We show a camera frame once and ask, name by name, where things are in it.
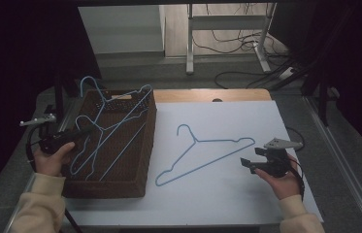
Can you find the brown wicker basket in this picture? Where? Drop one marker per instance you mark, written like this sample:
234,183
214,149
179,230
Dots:
126,181

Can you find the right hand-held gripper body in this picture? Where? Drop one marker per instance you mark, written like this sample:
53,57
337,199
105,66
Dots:
277,163

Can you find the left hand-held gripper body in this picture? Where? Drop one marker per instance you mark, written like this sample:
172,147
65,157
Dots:
55,140

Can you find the white cabinet panel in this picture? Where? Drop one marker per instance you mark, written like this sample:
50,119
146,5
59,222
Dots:
120,29

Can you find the person's right hand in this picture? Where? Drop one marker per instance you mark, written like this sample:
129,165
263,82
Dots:
285,186

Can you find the white power strip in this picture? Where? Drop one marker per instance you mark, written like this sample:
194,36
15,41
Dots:
287,73

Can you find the white metal desk frame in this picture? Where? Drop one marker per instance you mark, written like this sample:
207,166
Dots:
190,48

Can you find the grey metal floor rail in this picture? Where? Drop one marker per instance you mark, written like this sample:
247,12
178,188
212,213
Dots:
346,168

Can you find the person's left hand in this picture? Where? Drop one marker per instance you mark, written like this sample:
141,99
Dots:
50,165

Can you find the dark metal stand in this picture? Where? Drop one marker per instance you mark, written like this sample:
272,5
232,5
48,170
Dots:
322,97
59,93

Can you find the white table sheet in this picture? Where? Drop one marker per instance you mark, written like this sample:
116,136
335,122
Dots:
220,200

